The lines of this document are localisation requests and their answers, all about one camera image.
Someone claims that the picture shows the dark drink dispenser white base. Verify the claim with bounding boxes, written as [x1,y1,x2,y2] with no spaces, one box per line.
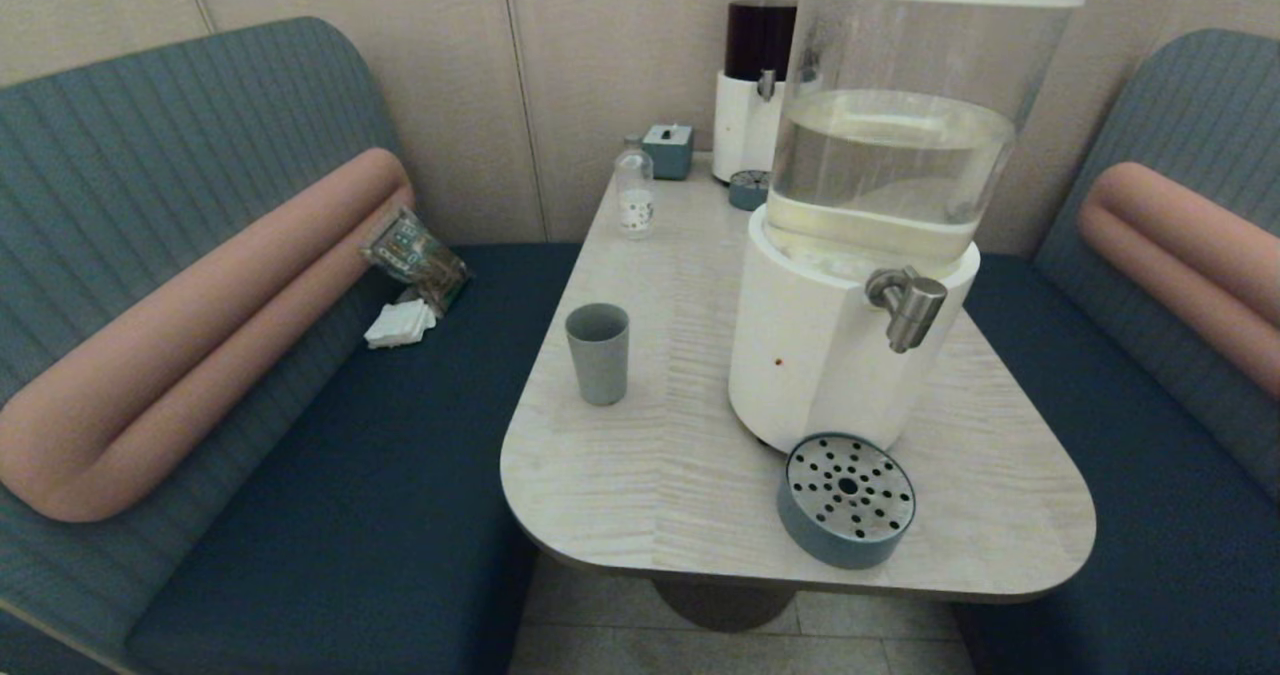
[712,0,826,185]

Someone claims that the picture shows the clear water dispenser white base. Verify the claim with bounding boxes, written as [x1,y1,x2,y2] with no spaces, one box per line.
[727,0,1090,454]

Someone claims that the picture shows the pink bolster cushion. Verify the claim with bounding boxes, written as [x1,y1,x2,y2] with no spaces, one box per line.
[0,147,416,523]
[1077,161,1280,401]

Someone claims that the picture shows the small blue box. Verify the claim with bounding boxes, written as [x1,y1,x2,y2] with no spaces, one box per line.
[642,123,695,181]

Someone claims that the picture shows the blue drip tray metal grate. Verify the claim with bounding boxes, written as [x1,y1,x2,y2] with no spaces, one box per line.
[777,431,917,570]

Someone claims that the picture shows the clear snack packet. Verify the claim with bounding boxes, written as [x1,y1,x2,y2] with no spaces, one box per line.
[362,208,471,316]

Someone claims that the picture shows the grey-blue plastic cup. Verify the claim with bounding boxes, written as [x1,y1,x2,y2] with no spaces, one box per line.
[564,302,631,407]

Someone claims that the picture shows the small clear bottle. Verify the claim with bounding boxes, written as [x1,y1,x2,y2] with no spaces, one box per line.
[614,135,656,240]

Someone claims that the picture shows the small blue drip tray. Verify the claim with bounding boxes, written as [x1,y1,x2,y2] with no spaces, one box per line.
[727,169,772,212]

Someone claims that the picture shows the teal upholstered bench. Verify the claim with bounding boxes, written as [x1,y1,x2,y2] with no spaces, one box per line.
[0,16,583,675]
[950,27,1280,675]

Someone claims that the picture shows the metal dispenser tap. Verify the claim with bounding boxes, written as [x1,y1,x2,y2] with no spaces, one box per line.
[864,265,949,354]

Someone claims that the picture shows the white folded napkins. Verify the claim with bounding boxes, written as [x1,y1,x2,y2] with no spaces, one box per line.
[363,298,438,350]

